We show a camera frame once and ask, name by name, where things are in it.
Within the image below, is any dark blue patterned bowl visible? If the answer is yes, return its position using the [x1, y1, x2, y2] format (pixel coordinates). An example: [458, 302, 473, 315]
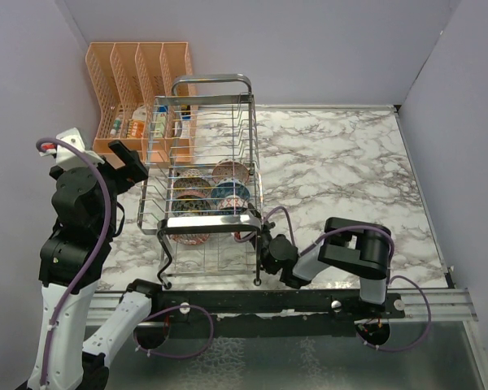
[216, 195, 247, 215]

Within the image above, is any light blue patterned bowl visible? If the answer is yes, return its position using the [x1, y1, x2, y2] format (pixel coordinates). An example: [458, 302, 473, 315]
[211, 179, 251, 202]

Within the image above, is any pink floral patterned bowl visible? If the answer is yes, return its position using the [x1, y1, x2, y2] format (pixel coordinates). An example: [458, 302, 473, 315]
[211, 159, 250, 184]

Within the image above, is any brown floral patterned bowl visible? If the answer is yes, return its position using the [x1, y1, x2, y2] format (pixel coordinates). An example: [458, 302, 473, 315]
[173, 168, 211, 197]

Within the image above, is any black leaf patterned bowl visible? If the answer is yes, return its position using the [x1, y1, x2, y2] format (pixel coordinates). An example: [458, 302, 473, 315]
[172, 195, 211, 217]

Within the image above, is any red geometric patterned bowl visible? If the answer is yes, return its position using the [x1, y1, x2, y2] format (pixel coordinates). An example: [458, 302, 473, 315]
[170, 233, 210, 245]

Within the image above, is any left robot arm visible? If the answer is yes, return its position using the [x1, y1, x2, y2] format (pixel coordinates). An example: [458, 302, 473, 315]
[20, 136, 163, 389]

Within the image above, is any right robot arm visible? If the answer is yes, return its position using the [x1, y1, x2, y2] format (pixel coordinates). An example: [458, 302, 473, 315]
[233, 217, 395, 318]

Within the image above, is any green glue stick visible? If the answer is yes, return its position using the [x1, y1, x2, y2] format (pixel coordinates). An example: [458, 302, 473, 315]
[109, 117, 122, 137]

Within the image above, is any green white box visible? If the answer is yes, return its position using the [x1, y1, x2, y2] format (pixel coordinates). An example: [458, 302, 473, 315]
[151, 111, 168, 138]

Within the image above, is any peach plastic file organizer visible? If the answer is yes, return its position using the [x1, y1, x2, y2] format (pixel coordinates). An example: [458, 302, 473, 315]
[85, 42, 194, 166]

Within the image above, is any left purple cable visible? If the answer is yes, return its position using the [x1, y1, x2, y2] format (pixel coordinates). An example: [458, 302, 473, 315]
[36, 136, 215, 387]

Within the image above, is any purple cable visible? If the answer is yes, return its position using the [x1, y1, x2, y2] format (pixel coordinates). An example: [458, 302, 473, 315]
[233, 206, 432, 353]
[36, 136, 215, 387]

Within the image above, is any steel wire dish rack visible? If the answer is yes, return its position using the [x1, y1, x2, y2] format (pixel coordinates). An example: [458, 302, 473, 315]
[137, 74, 264, 288]

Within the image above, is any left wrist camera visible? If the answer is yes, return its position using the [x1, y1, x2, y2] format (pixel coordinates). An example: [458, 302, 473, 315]
[36, 128, 104, 171]

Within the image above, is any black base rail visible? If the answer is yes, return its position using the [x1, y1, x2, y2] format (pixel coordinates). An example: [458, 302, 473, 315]
[139, 289, 405, 339]

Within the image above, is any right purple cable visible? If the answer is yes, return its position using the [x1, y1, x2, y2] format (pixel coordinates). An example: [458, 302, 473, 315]
[233, 206, 432, 353]

